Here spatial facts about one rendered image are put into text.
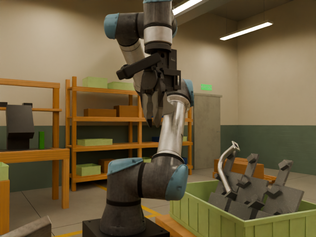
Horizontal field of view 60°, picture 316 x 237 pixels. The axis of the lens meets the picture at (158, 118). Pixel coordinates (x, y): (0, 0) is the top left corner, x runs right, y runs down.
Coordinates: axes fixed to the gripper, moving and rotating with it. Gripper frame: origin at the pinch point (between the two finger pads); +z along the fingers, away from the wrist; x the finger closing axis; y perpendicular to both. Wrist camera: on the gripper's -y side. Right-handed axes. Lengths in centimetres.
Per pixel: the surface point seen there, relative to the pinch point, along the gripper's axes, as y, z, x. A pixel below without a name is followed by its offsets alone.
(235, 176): 76, 28, 34
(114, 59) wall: 247, -151, 518
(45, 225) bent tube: -35, 7, -39
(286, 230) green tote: 56, 39, -5
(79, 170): 149, 92, 474
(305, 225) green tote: 65, 38, -7
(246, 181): 70, 28, 23
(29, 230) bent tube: -36, 7, -39
